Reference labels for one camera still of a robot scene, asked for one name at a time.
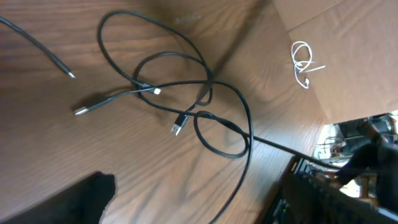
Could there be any white USB cable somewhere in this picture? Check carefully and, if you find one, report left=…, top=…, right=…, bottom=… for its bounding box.
left=290, top=40, right=326, bottom=90

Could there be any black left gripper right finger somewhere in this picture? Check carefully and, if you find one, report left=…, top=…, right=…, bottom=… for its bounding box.
left=260, top=172, right=397, bottom=224

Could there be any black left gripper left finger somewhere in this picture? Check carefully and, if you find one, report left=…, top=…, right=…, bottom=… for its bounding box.
left=1, top=171, right=116, bottom=224

